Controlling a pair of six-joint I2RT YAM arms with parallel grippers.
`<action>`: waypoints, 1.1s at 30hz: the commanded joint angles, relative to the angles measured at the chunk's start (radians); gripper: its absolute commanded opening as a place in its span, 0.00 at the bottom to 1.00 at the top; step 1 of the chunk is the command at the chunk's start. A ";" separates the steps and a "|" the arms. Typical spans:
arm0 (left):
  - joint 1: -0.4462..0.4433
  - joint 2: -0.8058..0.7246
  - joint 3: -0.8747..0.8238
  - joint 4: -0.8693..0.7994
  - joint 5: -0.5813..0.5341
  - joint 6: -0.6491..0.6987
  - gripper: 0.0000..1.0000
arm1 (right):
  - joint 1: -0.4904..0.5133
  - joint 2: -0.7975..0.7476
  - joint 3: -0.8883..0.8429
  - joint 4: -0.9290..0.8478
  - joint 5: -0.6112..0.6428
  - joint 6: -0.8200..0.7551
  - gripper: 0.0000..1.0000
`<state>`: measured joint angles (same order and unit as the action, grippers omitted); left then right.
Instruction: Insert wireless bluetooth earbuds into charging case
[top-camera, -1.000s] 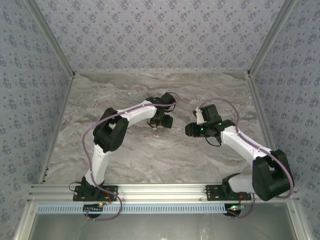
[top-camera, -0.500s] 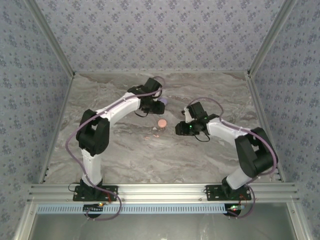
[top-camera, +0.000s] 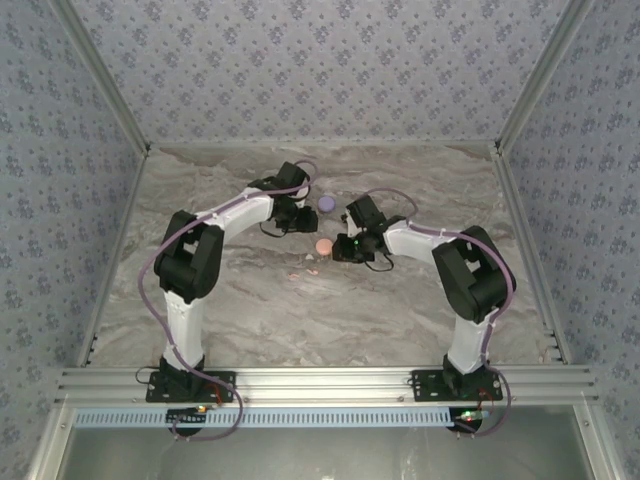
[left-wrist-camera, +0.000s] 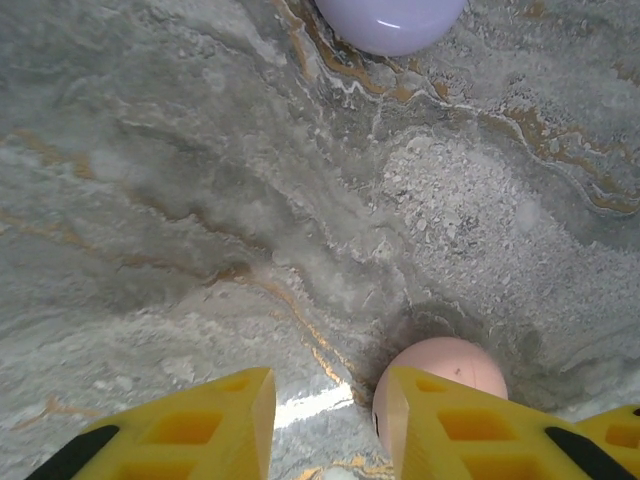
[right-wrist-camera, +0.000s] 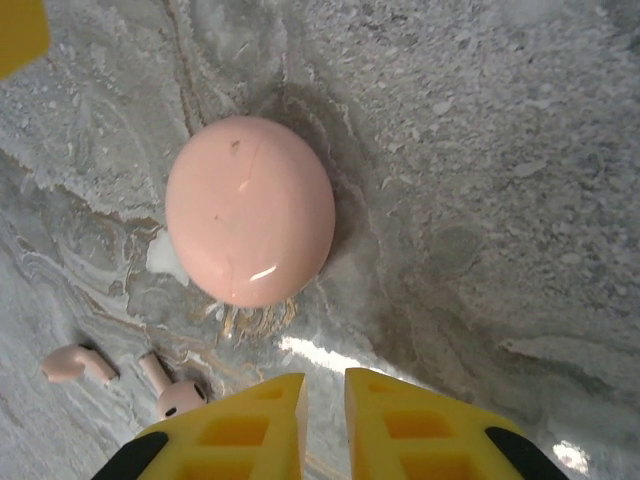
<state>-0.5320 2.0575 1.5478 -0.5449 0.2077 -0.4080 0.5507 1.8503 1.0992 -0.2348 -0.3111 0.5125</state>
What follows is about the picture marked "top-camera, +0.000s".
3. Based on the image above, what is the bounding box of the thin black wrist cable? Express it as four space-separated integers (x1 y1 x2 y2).
258 219 296 240
365 248 397 274

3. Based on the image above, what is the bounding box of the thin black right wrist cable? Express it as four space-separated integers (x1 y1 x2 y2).
365 248 397 274

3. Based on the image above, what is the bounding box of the long aluminium base rail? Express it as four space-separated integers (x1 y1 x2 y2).
54 365 600 406

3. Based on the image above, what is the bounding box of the black right controller board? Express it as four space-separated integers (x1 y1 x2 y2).
449 408 494 435

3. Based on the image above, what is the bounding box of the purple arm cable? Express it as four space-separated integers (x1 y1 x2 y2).
355 187 517 439
137 158 320 444

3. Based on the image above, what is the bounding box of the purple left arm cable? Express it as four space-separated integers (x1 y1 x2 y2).
137 158 320 444

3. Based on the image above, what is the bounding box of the grey metal panel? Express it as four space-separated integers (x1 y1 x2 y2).
57 424 596 480

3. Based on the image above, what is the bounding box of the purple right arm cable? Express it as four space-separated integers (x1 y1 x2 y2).
355 187 517 439

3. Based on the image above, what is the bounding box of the aluminium corner frame post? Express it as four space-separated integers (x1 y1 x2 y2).
492 0 600 154
49 0 152 154

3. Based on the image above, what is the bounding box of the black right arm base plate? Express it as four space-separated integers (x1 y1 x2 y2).
410 369 504 404

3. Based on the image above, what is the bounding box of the aluminium lower frame bar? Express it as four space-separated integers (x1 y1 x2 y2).
574 403 626 480
27 403 76 480

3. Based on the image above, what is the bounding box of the black left controller board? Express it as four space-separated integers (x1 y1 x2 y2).
166 407 209 435

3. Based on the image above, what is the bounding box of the thin aluminium table edge rail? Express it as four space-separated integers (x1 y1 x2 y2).
147 140 499 150

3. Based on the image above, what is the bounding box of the thin black left wrist cable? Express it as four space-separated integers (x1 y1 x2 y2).
258 219 296 240

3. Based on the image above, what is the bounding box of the black controller board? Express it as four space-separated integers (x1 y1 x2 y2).
166 407 209 435
449 408 494 435

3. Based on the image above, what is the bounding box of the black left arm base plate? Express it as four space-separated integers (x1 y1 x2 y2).
145 370 237 404

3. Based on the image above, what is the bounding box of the aluminium table side rail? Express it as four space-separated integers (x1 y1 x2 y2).
491 142 574 369
74 144 152 371

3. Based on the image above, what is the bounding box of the white slotted cable duct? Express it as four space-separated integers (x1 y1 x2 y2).
73 407 489 429

